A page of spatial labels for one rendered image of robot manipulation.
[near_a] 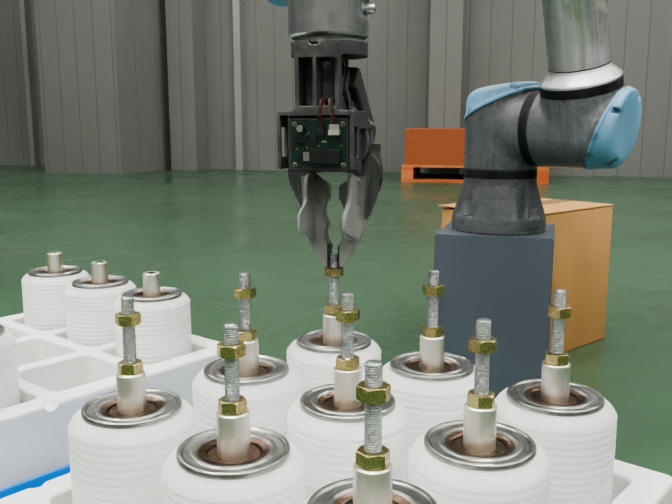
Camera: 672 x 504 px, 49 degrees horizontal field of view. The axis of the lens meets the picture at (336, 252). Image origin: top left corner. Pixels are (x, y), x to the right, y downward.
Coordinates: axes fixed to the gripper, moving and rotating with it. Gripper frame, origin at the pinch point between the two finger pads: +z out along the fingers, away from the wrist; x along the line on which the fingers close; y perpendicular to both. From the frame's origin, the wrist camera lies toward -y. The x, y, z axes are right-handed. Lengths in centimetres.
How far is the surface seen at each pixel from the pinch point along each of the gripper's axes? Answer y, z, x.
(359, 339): 0.2, 8.8, 2.5
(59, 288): -20, 11, -46
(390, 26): -669, -106, -121
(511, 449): 22.3, 8.9, 18.0
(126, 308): 22.3, 0.9, -10.3
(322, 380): 5.5, 11.5, 0.1
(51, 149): -574, 13, -446
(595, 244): -93, 13, 32
